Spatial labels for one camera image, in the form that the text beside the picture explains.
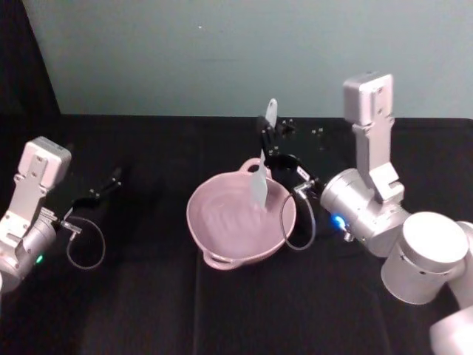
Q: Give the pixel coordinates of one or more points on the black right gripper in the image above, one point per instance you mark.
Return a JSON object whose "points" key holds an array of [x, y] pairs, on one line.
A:
{"points": [[292, 166]]}

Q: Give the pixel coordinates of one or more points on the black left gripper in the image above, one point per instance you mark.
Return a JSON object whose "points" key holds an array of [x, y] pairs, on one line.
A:
{"points": [[74, 188]]}

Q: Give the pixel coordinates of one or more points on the grey spatula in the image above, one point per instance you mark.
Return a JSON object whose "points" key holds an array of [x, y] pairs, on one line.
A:
{"points": [[259, 185]]}

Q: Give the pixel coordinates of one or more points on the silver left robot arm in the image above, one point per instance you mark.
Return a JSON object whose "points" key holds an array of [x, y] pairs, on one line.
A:
{"points": [[26, 222]]}

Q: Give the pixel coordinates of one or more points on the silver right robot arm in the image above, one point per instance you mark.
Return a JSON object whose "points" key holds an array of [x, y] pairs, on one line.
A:
{"points": [[373, 207]]}

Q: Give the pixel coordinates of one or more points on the black table cloth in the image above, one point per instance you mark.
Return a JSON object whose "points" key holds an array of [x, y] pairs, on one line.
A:
{"points": [[155, 303]]}

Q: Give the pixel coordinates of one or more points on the black curtain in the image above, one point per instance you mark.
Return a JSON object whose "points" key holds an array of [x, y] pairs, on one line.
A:
{"points": [[22, 63]]}

